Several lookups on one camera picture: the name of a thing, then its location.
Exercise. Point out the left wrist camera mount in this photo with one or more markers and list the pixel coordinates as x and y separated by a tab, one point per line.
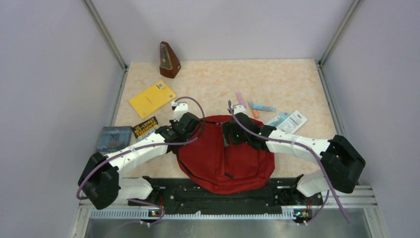
179	109

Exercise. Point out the brown wooden metronome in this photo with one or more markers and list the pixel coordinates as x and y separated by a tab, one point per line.
169	63

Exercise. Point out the pink highlighter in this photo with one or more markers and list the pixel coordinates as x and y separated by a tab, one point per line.
240	98

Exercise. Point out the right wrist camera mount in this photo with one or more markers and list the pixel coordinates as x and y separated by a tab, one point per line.
238	109

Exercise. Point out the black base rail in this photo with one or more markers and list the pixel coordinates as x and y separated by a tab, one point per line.
184	197

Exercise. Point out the blue correction tape pack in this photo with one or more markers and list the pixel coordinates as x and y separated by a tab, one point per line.
278	119

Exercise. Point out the yellow notebook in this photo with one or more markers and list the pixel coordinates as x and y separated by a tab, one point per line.
152	99

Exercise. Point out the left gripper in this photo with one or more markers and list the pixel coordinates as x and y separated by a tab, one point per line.
173	122

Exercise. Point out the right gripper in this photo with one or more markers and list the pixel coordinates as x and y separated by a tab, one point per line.
227	129

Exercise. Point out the blue highlighter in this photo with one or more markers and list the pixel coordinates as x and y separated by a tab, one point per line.
264	108

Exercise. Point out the orange highlighter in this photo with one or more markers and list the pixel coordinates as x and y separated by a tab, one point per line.
253	110

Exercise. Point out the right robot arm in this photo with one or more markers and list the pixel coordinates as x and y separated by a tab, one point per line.
340	164

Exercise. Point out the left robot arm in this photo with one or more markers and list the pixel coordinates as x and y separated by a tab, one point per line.
101	181

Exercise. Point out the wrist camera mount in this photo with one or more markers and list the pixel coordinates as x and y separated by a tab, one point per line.
238	109
179	109

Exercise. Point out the red backpack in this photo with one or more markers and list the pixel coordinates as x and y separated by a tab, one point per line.
224	170

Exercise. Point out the colourful treehouse book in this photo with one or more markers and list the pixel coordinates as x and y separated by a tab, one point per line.
145	129

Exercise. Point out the dark nineteen eighty-four book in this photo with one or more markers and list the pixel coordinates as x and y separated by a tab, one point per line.
114	138

